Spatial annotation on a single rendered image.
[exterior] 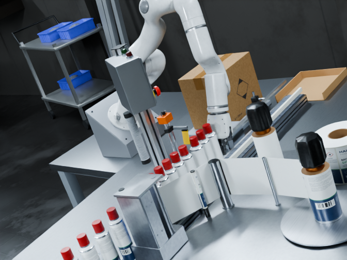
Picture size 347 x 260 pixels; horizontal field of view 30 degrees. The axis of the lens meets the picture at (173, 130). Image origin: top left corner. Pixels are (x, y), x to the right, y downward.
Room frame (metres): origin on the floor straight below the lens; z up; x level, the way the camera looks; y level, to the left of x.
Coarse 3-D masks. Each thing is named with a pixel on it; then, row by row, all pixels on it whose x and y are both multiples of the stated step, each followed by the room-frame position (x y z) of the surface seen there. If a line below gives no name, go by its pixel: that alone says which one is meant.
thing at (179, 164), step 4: (172, 152) 2.23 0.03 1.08; (176, 152) 2.22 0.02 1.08; (172, 156) 2.21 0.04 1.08; (176, 156) 2.21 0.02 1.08; (172, 160) 2.21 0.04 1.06; (176, 160) 2.21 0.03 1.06; (180, 160) 2.22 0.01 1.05; (172, 164) 2.22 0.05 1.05; (176, 164) 2.21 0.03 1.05; (180, 164) 2.20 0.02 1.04; (184, 164) 2.22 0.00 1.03; (176, 168) 2.20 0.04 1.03; (180, 168) 2.20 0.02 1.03; (184, 168) 2.21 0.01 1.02; (180, 172) 2.20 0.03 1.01; (184, 172) 2.20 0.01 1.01; (180, 176) 2.20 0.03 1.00
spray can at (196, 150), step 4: (192, 136) 2.32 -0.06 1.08; (196, 136) 2.31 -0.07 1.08; (192, 140) 2.30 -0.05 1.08; (196, 140) 2.30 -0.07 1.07; (192, 144) 2.30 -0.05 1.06; (196, 144) 2.30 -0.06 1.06; (200, 144) 2.31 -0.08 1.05; (192, 148) 2.30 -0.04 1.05; (196, 148) 2.29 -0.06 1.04; (200, 148) 2.29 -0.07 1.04; (192, 152) 2.30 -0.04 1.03; (196, 152) 2.29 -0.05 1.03; (200, 152) 2.29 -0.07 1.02; (204, 152) 2.31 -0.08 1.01; (196, 156) 2.29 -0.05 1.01; (200, 156) 2.29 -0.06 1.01; (204, 156) 2.30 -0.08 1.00; (196, 160) 2.29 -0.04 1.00; (200, 160) 2.29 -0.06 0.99; (204, 160) 2.29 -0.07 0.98; (196, 164) 2.30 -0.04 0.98; (200, 164) 2.29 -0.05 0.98
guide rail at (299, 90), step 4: (300, 88) 2.87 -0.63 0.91; (296, 92) 2.84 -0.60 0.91; (300, 92) 2.86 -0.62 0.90; (292, 96) 2.81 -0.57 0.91; (296, 96) 2.83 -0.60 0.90; (288, 100) 2.78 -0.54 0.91; (292, 100) 2.80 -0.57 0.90; (284, 104) 2.75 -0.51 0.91; (288, 104) 2.77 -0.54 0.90; (280, 108) 2.72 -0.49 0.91; (284, 108) 2.74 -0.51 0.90; (276, 112) 2.69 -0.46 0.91; (280, 112) 2.71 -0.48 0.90; (272, 116) 2.66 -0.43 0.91; (276, 116) 2.68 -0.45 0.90; (248, 140) 2.50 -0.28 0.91; (252, 140) 2.51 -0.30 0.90; (244, 144) 2.47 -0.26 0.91; (248, 144) 2.49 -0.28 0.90; (240, 148) 2.45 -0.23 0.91; (244, 148) 2.46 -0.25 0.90; (236, 152) 2.42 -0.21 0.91; (240, 152) 2.44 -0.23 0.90; (232, 156) 2.40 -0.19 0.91; (236, 156) 2.41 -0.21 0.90
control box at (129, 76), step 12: (108, 60) 2.32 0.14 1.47; (120, 60) 2.25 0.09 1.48; (132, 60) 2.21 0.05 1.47; (120, 72) 2.19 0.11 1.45; (132, 72) 2.20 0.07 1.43; (144, 72) 2.21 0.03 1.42; (120, 84) 2.20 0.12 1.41; (132, 84) 2.20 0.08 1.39; (144, 84) 2.21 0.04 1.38; (120, 96) 2.31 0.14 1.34; (132, 96) 2.20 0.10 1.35; (144, 96) 2.20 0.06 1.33; (132, 108) 2.19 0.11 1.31; (144, 108) 2.20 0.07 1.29
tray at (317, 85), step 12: (300, 72) 3.22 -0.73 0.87; (312, 72) 3.18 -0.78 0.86; (324, 72) 3.14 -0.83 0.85; (336, 72) 3.09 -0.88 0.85; (288, 84) 3.12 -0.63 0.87; (300, 84) 3.14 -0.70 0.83; (312, 84) 3.08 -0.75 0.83; (324, 84) 3.03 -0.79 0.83; (336, 84) 2.95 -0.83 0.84; (276, 96) 3.02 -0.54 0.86; (312, 96) 2.92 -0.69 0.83; (324, 96) 2.84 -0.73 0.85
